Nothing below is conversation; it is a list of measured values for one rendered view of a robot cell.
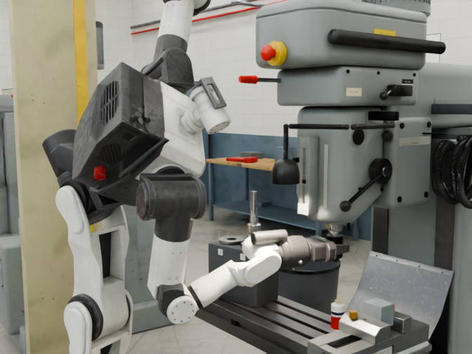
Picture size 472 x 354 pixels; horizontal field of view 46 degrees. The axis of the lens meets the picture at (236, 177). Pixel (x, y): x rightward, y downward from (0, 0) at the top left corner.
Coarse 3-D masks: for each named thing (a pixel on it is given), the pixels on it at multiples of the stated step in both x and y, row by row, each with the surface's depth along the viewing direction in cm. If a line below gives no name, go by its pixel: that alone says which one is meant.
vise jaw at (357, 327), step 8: (344, 320) 149; (352, 320) 148; (360, 320) 146; (368, 320) 146; (376, 320) 146; (344, 328) 149; (352, 328) 146; (360, 328) 144; (368, 328) 143; (376, 328) 142; (384, 328) 142; (360, 336) 144; (368, 336) 142; (376, 336) 141; (384, 336) 142
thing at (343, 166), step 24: (312, 120) 151; (336, 120) 145; (360, 120) 147; (336, 144) 146; (360, 144) 147; (336, 168) 147; (360, 168) 149; (336, 192) 148; (312, 216) 154; (336, 216) 150
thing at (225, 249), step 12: (228, 240) 195; (240, 240) 195; (216, 252) 195; (228, 252) 191; (240, 252) 188; (216, 264) 195; (276, 276) 192; (240, 288) 189; (252, 288) 186; (264, 288) 188; (276, 288) 193; (240, 300) 190; (252, 300) 186; (264, 300) 188
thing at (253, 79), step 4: (240, 76) 146; (244, 76) 146; (248, 76) 147; (252, 76) 147; (256, 76) 148; (240, 80) 146; (244, 80) 146; (248, 80) 146; (252, 80) 147; (256, 80) 148; (260, 80) 149; (264, 80) 150; (268, 80) 151; (272, 80) 152; (276, 80) 153; (280, 80) 154
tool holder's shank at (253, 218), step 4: (252, 192) 188; (256, 192) 188; (252, 196) 188; (256, 196) 188; (252, 200) 188; (256, 200) 189; (252, 204) 188; (256, 204) 189; (252, 208) 189; (256, 208) 189; (252, 212) 189; (256, 212) 189; (252, 216) 189; (256, 216) 189; (252, 220) 189; (256, 220) 189; (252, 224) 189
